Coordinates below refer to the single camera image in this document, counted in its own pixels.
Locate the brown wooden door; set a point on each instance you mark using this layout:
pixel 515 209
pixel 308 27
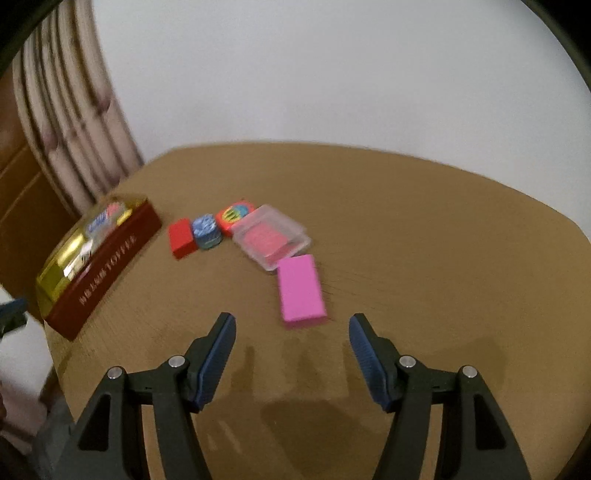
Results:
pixel 35 214

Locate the beige patterned curtain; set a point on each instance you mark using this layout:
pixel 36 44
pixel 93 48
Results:
pixel 68 109

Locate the blue patterned small block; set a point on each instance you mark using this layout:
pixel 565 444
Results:
pixel 206 232

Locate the red round-patterned tin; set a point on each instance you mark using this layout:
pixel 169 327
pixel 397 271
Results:
pixel 229 216

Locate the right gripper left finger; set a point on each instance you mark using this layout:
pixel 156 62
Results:
pixel 107 441

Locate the red rectangular block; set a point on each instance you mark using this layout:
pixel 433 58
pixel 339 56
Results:
pixel 181 240

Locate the pink rectangular block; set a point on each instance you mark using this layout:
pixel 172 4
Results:
pixel 301 300

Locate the dark red gold tin box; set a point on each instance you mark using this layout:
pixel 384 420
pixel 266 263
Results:
pixel 90 257

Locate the clear case with red cards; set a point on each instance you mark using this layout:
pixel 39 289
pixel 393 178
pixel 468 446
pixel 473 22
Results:
pixel 267 236

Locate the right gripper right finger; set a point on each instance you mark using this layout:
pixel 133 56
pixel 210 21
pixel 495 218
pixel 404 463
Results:
pixel 476 439

